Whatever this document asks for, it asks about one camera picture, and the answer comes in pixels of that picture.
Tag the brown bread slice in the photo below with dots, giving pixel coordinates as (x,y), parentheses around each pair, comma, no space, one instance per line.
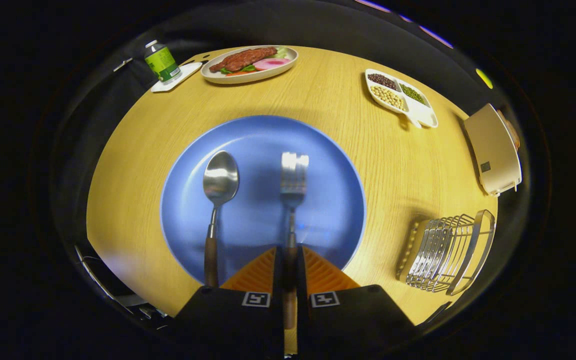
(513,132)

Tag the white cloth clip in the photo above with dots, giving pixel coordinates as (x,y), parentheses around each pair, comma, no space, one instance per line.
(123,64)

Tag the brown grilled steak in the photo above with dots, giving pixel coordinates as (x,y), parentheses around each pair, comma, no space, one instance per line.
(245,58)

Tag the pile of green mung beans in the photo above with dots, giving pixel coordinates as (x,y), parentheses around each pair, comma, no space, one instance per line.
(412,94)

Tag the black backdrop cloth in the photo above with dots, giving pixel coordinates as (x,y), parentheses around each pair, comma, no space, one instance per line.
(318,25)

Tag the light green lettuce leaf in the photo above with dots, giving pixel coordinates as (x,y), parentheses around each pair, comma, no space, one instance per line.
(280,51)

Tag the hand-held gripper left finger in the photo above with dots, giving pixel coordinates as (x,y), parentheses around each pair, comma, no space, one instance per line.
(248,325)

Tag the white toaster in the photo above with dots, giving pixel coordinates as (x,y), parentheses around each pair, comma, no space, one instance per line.
(493,145)

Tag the white divided dish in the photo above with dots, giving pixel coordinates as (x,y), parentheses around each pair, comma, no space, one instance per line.
(425,116)

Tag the pile of dark red beans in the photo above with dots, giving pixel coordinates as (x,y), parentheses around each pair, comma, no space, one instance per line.
(382,81)

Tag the white square coaster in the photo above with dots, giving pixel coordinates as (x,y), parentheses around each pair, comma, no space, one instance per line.
(188,72)

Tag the pink ham slice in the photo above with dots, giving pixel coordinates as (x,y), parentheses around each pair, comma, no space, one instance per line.
(270,64)

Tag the oval beige food plate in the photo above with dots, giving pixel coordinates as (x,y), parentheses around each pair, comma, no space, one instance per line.
(248,78)

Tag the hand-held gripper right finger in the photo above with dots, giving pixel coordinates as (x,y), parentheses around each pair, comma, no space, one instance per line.
(338,325)

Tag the orange carrot slice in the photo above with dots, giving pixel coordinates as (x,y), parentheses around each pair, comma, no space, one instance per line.
(240,73)

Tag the pile of yellow soybeans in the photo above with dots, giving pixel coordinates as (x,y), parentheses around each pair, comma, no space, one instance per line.
(389,97)

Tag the blue round plate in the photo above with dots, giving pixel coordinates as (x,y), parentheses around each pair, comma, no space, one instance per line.
(258,145)

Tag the green drink bottle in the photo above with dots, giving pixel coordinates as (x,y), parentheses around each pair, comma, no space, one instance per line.
(162,62)

